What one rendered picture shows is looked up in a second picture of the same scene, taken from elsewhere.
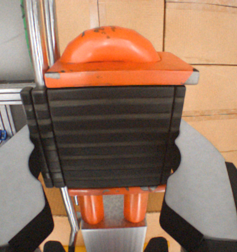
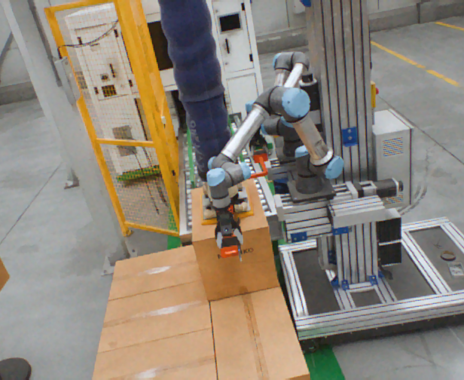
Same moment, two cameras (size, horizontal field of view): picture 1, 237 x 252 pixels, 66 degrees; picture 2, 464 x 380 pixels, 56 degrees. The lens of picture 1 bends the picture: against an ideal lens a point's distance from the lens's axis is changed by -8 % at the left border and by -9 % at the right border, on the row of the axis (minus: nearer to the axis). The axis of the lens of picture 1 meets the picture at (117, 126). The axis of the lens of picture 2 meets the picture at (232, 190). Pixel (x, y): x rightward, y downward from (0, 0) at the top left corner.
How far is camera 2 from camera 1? 182 cm
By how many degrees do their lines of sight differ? 32
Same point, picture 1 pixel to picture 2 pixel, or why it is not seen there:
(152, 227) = (212, 231)
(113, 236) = not seen: hidden behind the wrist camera
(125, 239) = not seen: hidden behind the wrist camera
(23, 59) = (346, 364)
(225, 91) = (163, 324)
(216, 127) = (164, 304)
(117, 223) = not seen: hidden behind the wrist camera
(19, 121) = (331, 300)
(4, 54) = (369, 366)
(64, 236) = (250, 220)
